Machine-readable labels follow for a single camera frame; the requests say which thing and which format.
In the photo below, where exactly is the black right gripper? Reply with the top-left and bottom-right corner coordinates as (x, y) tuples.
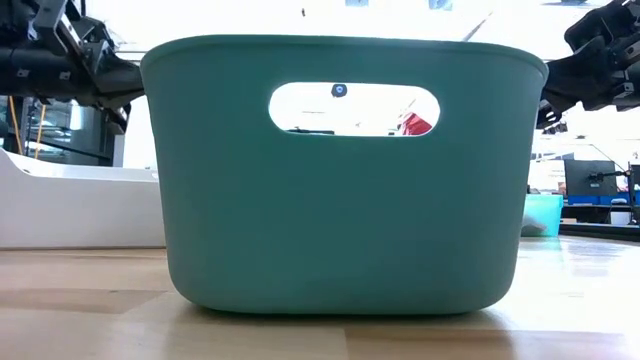
(537, 0), (640, 130)

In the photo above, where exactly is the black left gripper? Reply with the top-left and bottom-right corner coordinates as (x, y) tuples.
(0, 0), (146, 132)

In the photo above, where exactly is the white plastic bin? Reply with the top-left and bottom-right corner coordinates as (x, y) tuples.
(0, 147), (167, 250)

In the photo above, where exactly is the red Skittles pack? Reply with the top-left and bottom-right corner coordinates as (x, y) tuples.
(398, 111), (434, 137)

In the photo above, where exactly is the black shelving rack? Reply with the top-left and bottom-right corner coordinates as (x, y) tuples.
(0, 94), (126, 167)

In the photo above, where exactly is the black computer monitor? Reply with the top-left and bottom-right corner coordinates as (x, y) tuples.
(563, 159), (619, 198)

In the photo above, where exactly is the blue desk divider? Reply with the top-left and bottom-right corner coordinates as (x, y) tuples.
(567, 194), (640, 206)

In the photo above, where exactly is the green plastic bin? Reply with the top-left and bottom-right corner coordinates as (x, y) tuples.
(140, 33), (550, 315)
(522, 193), (565, 238)

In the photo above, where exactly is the black aluminium table frame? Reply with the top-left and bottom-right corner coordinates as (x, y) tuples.
(558, 222), (640, 244)

